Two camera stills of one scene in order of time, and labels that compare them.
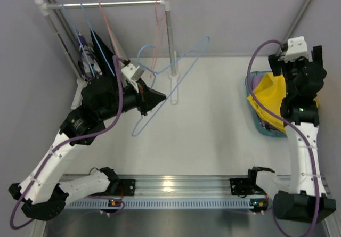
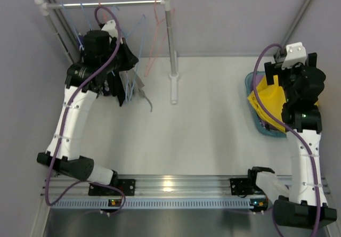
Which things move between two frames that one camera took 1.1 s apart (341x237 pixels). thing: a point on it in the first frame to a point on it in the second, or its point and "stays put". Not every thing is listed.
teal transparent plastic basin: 263,130 stays put
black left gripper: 143,97 to 127,58
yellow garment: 269,94 stays put
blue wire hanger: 155,73 to 135,75
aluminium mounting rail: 178,191 stays put
